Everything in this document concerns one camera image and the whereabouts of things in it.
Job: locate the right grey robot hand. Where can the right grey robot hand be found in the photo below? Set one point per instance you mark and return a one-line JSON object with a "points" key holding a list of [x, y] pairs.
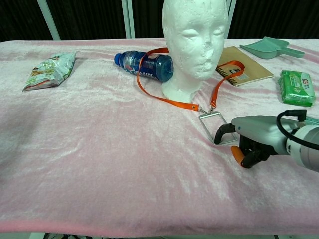
{"points": [[259, 132]]}

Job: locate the green wet wipes pack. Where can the green wet wipes pack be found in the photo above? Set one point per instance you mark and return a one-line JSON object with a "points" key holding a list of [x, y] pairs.
{"points": [[296, 87]]}

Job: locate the pink velvet tablecloth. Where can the pink velvet tablecloth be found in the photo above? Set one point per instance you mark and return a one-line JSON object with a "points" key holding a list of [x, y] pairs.
{"points": [[99, 149]]}

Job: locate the green plastic dustpan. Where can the green plastic dustpan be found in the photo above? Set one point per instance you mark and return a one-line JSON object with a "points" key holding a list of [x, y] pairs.
{"points": [[268, 48]]}

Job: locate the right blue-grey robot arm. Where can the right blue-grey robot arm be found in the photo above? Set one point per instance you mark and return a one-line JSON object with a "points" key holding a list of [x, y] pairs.
{"points": [[306, 154]]}

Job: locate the brown spiral notebook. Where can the brown spiral notebook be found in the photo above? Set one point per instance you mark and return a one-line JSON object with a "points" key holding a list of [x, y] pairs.
{"points": [[251, 68]]}

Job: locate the white foam mannequin head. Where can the white foam mannequin head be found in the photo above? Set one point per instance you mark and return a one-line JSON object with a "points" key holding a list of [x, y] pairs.
{"points": [[192, 44]]}

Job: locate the blue drink bottle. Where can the blue drink bottle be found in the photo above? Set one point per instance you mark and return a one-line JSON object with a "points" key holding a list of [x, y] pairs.
{"points": [[154, 66]]}

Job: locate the white partition frame post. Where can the white partition frame post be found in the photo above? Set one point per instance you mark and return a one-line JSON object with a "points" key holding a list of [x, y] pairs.
{"points": [[129, 20], [231, 20], [49, 22]]}

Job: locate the white snack bag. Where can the white snack bag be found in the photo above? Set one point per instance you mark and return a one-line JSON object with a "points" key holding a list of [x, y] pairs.
{"points": [[51, 71]]}

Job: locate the green hand brush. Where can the green hand brush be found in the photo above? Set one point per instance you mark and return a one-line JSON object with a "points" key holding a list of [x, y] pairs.
{"points": [[312, 120]]}

